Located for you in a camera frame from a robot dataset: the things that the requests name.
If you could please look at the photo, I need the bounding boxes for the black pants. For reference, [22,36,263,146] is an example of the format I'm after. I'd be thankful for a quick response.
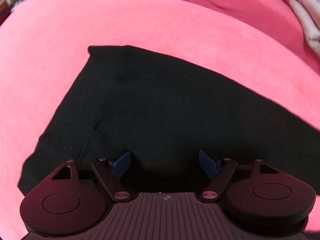
[18,46,319,194]

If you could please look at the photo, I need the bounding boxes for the pink fleece blanket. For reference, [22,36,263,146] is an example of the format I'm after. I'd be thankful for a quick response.
[1,0,319,239]

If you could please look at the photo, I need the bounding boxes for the white striped cloth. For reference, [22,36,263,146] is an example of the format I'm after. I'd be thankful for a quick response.
[282,0,319,55]

